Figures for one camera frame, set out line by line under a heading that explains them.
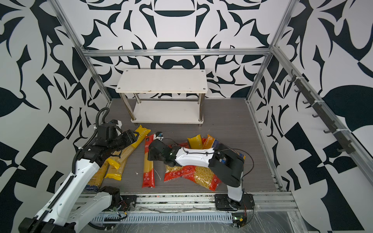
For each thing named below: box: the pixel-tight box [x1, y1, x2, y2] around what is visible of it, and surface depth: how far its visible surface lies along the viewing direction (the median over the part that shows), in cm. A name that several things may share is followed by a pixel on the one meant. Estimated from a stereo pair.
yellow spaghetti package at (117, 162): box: [104, 141, 136, 181], surface depth 84 cm
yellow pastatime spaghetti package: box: [104, 124, 152, 181], surface depth 85 cm
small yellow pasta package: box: [186, 134, 204, 150], surface depth 97 cm
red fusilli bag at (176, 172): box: [164, 165, 196, 183], surface depth 81 cm
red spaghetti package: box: [141, 133, 156, 189], surface depth 80 cm
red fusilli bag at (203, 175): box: [182, 165, 223, 192], surface depth 79 cm
